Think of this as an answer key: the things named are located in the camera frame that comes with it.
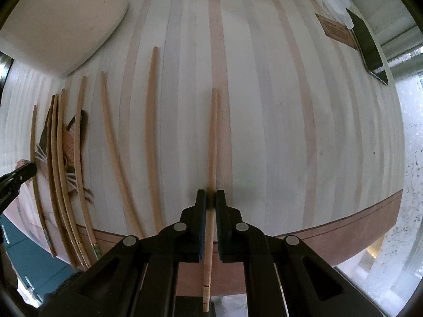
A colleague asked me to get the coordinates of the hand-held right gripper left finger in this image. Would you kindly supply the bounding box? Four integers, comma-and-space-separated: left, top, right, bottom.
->
40, 189, 208, 317

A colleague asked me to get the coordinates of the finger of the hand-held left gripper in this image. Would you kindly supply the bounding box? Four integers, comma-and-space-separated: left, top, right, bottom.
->
0, 164, 38, 189

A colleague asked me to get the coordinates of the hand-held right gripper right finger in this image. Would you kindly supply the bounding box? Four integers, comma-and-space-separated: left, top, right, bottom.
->
215, 189, 384, 317

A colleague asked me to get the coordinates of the light wooden chopstick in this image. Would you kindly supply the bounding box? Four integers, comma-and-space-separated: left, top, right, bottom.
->
201, 87, 219, 314

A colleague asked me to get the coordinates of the bunch of wooden chopsticks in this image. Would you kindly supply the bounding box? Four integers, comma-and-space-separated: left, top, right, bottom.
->
30, 46, 160, 269

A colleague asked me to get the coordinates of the cream round utensil holder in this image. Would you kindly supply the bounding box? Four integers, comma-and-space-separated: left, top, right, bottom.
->
0, 0, 129, 77

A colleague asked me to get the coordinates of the teal cabinet front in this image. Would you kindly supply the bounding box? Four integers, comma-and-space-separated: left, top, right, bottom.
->
0, 216, 78, 301

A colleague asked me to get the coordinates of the frosted glass sliding door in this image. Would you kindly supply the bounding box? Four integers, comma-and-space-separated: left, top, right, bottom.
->
373, 0, 423, 304

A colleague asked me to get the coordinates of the brown card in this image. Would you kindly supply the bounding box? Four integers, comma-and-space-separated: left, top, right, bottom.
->
314, 13, 360, 52

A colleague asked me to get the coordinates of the clear plastic condiment tray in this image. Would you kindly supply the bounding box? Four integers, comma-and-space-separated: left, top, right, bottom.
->
345, 7, 389, 86

